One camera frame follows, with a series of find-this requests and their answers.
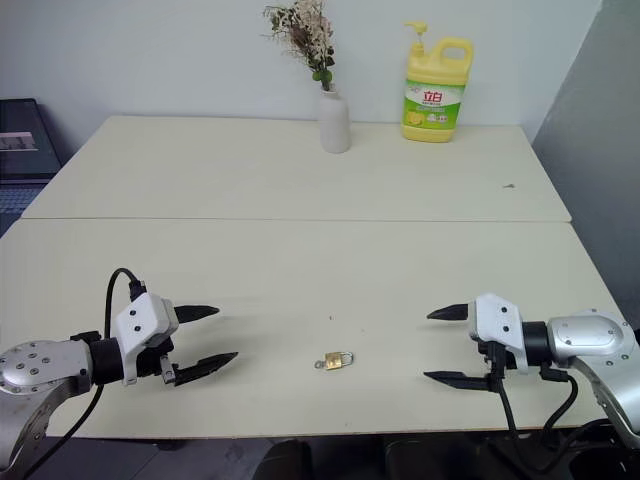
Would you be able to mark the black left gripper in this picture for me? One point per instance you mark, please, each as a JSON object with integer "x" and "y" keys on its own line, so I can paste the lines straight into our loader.
{"x": 150, "y": 362}

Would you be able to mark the black laptop computer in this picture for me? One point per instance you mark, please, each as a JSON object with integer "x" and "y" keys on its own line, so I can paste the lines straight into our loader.
{"x": 25, "y": 145}

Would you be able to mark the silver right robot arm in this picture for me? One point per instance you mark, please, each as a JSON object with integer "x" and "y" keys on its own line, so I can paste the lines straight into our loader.
{"x": 590, "y": 340}

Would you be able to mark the grey partition panel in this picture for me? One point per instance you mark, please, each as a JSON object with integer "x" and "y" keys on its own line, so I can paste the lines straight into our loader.
{"x": 595, "y": 150}

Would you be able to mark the yellow detergent pump bottle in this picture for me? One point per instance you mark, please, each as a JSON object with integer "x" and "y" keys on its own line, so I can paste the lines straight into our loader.
{"x": 432, "y": 100}

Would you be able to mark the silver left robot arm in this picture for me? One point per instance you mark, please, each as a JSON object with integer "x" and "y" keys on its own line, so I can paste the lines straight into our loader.
{"x": 35, "y": 365}

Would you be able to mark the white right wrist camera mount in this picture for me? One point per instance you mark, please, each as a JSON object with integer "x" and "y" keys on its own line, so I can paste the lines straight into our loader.
{"x": 497, "y": 320}

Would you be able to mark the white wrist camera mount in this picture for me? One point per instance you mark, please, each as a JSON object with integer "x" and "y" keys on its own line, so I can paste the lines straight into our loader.
{"x": 497, "y": 320}
{"x": 142, "y": 320}

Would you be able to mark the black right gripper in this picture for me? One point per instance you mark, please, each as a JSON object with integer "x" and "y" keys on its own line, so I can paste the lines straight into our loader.
{"x": 496, "y": 357}

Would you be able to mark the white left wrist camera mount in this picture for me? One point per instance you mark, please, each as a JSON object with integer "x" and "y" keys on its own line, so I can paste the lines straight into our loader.
{"x": 142, "y": 320}

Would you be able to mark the dried flower bouquet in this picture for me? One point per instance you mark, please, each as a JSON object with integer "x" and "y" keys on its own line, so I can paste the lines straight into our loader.
{"x": 302, "y": 30}

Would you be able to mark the white ceramic vase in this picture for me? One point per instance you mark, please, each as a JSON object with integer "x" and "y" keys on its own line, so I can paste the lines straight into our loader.
{"x": 334, "y": 125}

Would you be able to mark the dark rounded shape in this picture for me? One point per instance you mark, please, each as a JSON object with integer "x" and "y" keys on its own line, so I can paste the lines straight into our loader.
{"x": 410, "y": 460}
{"x": 287, "y": 460}

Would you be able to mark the small brass padlock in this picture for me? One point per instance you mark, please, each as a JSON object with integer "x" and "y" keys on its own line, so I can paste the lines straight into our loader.
{"x": 334, "y": 361}

